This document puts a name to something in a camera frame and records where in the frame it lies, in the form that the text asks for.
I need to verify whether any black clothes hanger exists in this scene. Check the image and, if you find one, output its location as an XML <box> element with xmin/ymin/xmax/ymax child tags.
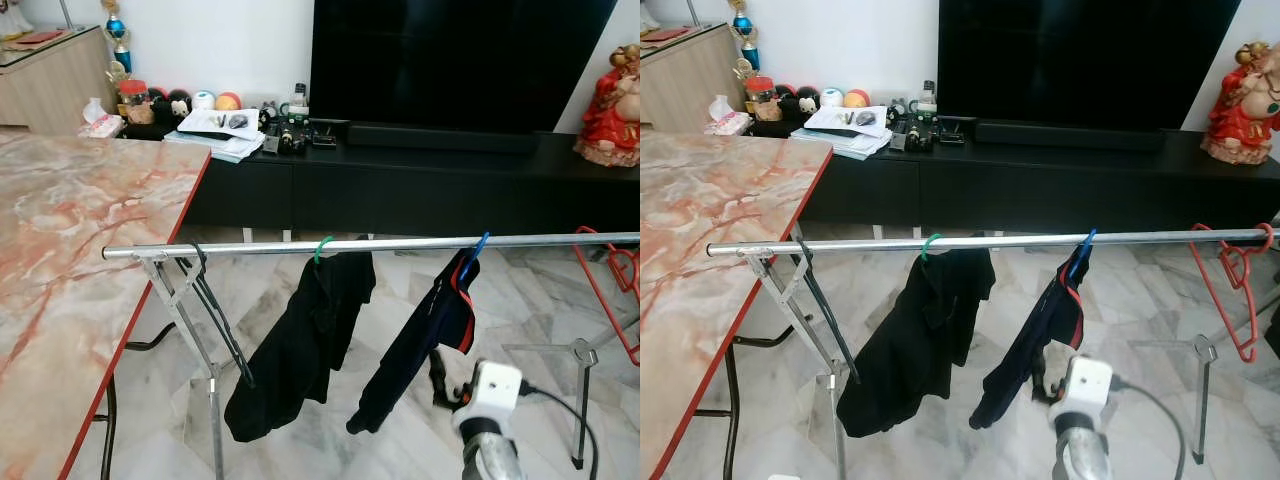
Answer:
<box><xmin>178</xmin><ymin>245</ymin><xmax>256</xmax><ymax>389</ymax></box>
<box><xmin>790</xmin><ymin>240</ymin><xmax>861</xmax><ymax>386</ymax></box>

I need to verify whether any black flat screen television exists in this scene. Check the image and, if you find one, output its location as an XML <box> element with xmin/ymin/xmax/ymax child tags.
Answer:
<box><xmin>310</xmin><ymin>0</ymin><xmax>619</xmax><ymax>134</ymax></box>
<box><xmin>937</xmin><ymin>0</ymin><xmax>1243</xmax><ymax>131</ymax></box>

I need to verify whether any jar with red lid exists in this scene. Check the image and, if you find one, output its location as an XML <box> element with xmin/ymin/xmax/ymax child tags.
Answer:
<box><xmin>118</xmin><ymin>79</ymin><xmax>151</xmax><ymax>126</ymax></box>
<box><xmin>745</xmin><ymin>76</ymin><xmax>779</xmax><ymax>123</ymax></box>

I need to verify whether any wooden sideboard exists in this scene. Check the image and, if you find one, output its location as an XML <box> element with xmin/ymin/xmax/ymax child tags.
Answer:
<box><xmin>0</xmin><ymin>25</ymin><xmax>116</xmax><ymax>136</ymax></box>
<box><xmin>640</xmin><ymin>22</ymin><xmax>746</xmax><ymax>133</ymax></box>

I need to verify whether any pink tissue pack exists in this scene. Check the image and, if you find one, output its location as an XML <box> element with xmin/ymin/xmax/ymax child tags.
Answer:
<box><xmin>703</xmin><ymin>95</ymin><xmax>753</xmax><ymax>136</ymax></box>
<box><xmin>78</xmin><ymin>97</ymin><xmax>126</xmax><ymax>139</ymax></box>

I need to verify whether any black television console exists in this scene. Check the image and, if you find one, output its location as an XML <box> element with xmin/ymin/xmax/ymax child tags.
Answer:
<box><xmin>745</xmin><ymin>122</ymin><xmax>1280</xmax><ymax>236</ymax></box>
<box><xmin>120</xmin><ymin>125</ymin><xmax>641</xmax><ymax>236</ymax></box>

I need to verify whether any pink marble top table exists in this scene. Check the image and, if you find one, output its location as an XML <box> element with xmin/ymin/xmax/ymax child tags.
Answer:
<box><xmin>0</xmin><ymin>130</ymin><xmax>212</xmax><ymax>480</ymax></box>
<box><xmin>640</xmin><ymin>130</ymin><xmax>833</xmax><ymax>480</ymax></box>

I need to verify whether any red laughing buddha statue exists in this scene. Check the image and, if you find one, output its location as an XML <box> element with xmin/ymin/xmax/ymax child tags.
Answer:
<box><xmin>1200</xmin><ymin>42</ymin><xmax>1280</xmax><ymax>166</ymax></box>
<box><xmin>573</xmin><ymin>43</ymin><xmax>641</xmax><ymax>168</ymax></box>

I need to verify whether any red clothes hanger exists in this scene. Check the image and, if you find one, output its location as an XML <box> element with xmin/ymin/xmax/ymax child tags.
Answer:
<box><xmin>1188</xmin><ymin>222</ymin><xmax>1277</xmax><ymax>363</ymax></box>
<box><xmin>573</xmin><ymin>226</ymin><xmax>641</xmax><ymax>367</ymax></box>

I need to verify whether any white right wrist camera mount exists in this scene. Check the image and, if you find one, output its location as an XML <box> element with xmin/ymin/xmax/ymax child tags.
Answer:
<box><xmin>1050</xmin><ymin>355</ymin><xmax>1116</xmax><ymax>426</ymax></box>
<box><xmin>460</xmin><ymin>360</ymin><xmax>526</xmax><ymax>433</ymax></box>

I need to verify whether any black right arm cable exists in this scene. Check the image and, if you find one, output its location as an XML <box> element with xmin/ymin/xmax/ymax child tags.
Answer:
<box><xmin>520</xmin><ymin>385</ymin><xmax>601</xmax><ymax>480</ymax></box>
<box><xmin>1110</xmin><ymin>378</ymin><xmax>1189</xmax><ymax>480</ymax></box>

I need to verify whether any black shirt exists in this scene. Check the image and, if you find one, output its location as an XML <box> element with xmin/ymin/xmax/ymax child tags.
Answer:
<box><xmin>224</xmin><ymin>250</ymin><xmax>377</xmax><ymax>443</ymax></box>
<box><xmin>836</xmin><ymin>248</ymin><xmax>997</xmax><ymax>439</ymax></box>

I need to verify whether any silver metal clothes rack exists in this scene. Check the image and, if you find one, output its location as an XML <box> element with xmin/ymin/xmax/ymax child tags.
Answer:
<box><xmin>102</xmin><ymin>232</ymin><xmax>641</xmax><ymax>480</ymax></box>
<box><xmin>706</xmin><ymin>228</ymin><xmax>1280</xmax><ymax>480</ymax></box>

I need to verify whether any navy garment with red trim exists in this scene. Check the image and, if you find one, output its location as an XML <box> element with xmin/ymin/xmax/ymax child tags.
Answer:
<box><xmin>347</xmin><ymin>250</ymin><xmax>479</xmax><ymax>435</ymax></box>
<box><xmin>968</xmin><ymin>250</ymin><xmax>1089</xmax><ymax>431</ymax></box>

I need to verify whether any stack of papers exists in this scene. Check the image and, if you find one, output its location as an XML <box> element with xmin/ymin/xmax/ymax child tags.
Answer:
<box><xmin>163</xmin><ymin>107</ymin><xmax>266</xmax><ymax>164</ymax></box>
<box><xmin>790</xmin><ymin>105</ymin><xmax>893</xmax><ymax>161</ymax></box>

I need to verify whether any blue clothes hanger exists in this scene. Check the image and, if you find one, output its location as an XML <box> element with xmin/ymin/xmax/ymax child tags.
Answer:
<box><xmin>1065</xmin><ymin>229</ymin><xmax>1098</xmax><ymax>281</ymax></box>
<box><xmin>455</xmin><ymin>232</ymin><xmax>491</xmax><ymax>286</ymax></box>

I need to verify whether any gold trophy with blue ball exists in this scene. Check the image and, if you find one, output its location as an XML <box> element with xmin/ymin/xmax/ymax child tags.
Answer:
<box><xmin>728</xmin><ymin>0</ymin><xmax>761</xmax><ymax>81</ymax></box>
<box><xmin>100</xmin><ymin>0</ymin><xmax>134</xmax><ymax>86</ymax></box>

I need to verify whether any black soundbar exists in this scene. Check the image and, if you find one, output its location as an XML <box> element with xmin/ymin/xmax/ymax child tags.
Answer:
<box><xmin>973</xmin><ymin>120</ymin><xmax>1168</xmax><ymax>153</ymax></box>
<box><xmin>347</xmin><ymin>123</ymin><xmax>541</xmax><ymax>154</ymax></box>

